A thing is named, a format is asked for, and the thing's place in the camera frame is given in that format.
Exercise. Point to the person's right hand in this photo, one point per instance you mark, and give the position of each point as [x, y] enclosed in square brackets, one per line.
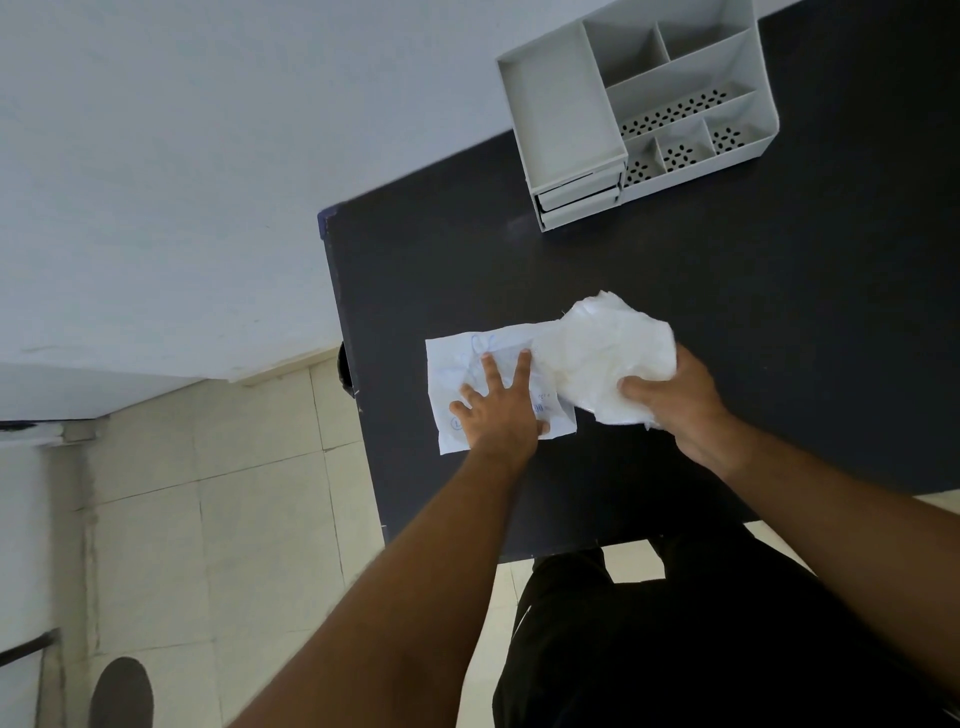
[686, 409]

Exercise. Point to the person's left hand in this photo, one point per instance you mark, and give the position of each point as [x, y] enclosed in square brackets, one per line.
[501, 420]

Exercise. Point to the person's right thumb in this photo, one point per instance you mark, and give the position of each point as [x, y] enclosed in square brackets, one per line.
[637, 388]

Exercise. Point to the person's left little finger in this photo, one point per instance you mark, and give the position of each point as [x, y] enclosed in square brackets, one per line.
[457, 411]

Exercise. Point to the person's left middle finger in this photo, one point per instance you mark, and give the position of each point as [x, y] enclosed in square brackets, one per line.
[492, 373]

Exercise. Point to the person's left thumb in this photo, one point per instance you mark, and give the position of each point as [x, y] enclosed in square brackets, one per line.
[541, 429]

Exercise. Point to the white printed packet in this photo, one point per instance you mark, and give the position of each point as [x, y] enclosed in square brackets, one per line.
[457, 375]

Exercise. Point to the white cloth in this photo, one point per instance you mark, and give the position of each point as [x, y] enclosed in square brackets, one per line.
[607, 360]

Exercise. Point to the person's right forearm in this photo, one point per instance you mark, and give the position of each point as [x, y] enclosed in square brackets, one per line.
[840, 540]

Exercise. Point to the person's left forearm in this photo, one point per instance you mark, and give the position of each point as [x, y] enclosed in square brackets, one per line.
[390, 600]

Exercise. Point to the black table leg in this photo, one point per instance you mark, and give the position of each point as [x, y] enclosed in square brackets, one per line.
[345, 369]

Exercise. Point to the grey organizer drawer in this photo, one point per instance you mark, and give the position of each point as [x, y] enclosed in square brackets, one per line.
[579, 213]
[579, 190]

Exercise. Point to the person's black trousers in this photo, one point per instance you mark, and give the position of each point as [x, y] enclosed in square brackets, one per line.
[712, 645]

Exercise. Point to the grey plastic desk organizer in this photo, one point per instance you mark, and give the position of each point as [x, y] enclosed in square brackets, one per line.
[562, 105]

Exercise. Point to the dark grey rounded object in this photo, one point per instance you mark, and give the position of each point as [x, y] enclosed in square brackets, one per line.
[121, 696]

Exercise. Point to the black metal bar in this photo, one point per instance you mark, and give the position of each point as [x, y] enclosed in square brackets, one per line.
[28, 648]

